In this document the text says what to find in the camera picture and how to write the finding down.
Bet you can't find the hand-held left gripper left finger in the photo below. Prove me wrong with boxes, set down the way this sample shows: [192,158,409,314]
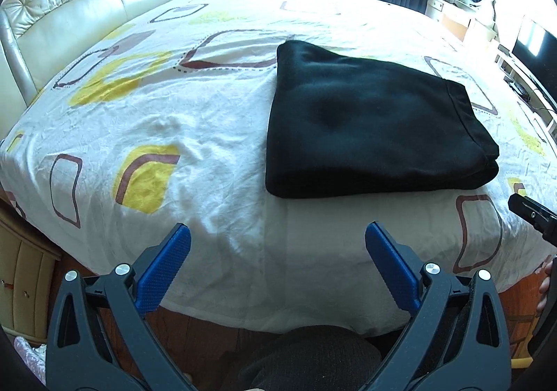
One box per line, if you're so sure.
[46,223,193,391]

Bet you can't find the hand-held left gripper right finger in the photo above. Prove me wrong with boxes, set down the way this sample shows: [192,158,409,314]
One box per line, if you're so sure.
[361,221,511,391]

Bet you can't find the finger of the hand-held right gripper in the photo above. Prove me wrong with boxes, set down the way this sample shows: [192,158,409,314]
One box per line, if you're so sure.
[508,193,557,248]

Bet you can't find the black pants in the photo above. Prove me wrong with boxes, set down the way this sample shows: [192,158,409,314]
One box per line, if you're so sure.
[265,40,500,199]

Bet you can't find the person's right hand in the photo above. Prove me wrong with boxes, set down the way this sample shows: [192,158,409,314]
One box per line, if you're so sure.
[536,261,552,313]

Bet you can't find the bed with patterned white sheet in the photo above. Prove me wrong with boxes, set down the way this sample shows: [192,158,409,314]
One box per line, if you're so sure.
[0,0,557,337]

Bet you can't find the cream nightstand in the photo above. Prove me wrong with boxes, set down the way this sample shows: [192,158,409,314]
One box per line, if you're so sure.
[0,200,62,344]

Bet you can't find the white television stand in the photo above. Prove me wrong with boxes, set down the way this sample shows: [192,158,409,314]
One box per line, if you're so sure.
[496,43,557,135]

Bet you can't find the black flat television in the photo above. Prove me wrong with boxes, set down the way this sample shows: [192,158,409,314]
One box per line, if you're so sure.
[510,16,557,102]

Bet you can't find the pink patterned cloth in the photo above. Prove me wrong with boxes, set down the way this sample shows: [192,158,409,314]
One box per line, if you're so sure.
[13,336,47,391]

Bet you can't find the cream dresser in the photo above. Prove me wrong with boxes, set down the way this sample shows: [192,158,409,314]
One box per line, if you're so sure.
[425,0,501,44]

